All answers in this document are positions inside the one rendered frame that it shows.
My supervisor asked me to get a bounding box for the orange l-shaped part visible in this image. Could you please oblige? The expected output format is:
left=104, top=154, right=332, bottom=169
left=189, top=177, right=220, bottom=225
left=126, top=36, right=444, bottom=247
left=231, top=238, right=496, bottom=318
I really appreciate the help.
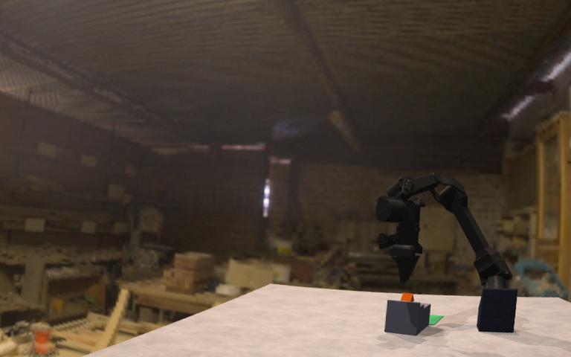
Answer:
left=401, top=293, right=414, bottom=302

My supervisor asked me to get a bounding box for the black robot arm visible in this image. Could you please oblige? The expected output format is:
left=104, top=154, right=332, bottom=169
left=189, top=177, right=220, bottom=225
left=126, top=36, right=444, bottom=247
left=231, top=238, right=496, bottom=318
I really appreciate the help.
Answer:
left=375, top=172, right=512, bottom=289

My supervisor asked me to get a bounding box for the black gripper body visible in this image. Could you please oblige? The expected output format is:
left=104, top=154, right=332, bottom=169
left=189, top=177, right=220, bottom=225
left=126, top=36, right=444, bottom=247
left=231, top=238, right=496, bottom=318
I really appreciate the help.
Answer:
left=389, top=223, right=422, bottom=258

